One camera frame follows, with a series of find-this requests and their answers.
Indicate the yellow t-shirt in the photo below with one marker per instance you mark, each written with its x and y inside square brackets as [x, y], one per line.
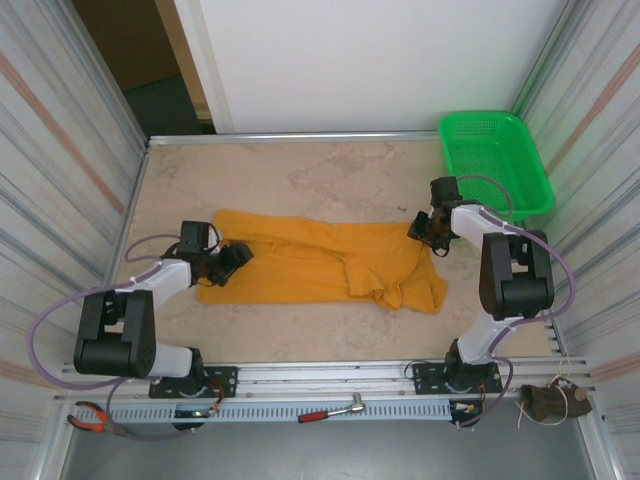
[310, 265]

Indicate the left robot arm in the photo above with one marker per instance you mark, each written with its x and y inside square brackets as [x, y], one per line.
[165, 280]

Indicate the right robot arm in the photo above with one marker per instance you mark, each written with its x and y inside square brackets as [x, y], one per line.
[515, 280]

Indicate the green plastic basket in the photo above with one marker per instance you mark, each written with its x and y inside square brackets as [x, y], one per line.
[525, 150]

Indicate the brown cloth pouch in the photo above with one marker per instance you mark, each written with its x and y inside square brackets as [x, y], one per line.
[550, 402]

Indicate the brown wooden door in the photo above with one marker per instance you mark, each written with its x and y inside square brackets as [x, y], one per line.
[125, 40]

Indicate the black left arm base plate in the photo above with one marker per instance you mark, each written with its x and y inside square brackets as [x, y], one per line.
[225, 382]

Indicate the aluminium table edge rail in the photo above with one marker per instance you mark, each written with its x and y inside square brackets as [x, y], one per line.
[300, 137]

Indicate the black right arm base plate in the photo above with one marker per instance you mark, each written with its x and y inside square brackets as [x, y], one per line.
[425, 380]

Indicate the aluminium mounting rail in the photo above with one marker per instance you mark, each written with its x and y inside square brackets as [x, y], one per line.
[325, 382]

